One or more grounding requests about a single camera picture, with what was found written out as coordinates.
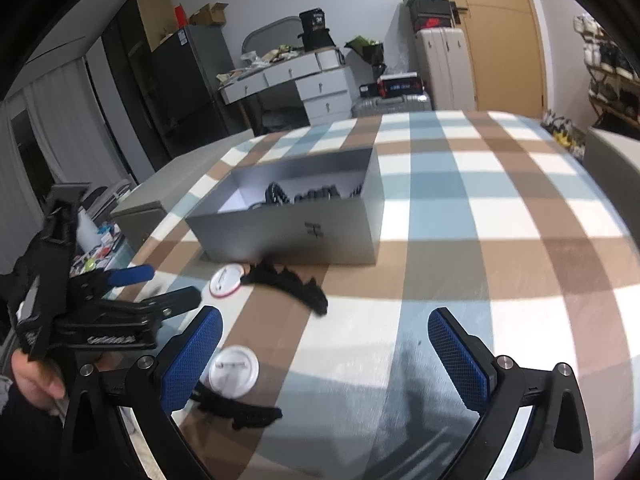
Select person's left hand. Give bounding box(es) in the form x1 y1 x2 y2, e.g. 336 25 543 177
11 349 66 416

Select white round pin badge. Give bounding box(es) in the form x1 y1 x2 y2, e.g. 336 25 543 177
208 263 245 299

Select grey open cardboard box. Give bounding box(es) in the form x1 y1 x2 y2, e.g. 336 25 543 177
186 146 384 266

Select black comb hair clip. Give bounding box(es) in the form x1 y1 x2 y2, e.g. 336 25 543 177
240 261 329 316

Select white round badge lower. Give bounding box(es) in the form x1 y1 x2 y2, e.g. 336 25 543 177
206 344 259 400

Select white curtain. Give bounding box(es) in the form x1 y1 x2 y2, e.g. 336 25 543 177
1 60 127 273

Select black long hair clip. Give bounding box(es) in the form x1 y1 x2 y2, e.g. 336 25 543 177
190 382 283 431

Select silver suitcase lying flat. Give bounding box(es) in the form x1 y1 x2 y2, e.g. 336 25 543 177
352 94 433 118

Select black red box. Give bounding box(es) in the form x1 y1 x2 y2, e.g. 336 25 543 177
359 73 424 99

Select stacked shoe boxes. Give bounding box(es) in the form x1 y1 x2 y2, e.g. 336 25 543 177
402 0 460 32

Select shoe rack with shoes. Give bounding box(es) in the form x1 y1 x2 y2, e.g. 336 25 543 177
573 13 639 138

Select wooden door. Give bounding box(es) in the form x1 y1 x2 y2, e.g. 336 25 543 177
450 0 547 118

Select black bag on desk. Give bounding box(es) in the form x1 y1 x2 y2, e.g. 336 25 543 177
298 8 335 52

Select black beaded bracelets in box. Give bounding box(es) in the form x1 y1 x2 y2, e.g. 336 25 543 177
261 181 364 208

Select white desk with drawers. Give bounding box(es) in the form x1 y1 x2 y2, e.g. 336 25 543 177
220 47 357 126

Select white upright suitcase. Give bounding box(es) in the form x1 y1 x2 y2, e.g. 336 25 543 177
414 28 476 112

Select black refrigerator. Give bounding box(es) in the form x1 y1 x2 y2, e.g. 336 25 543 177
101 0 250 170

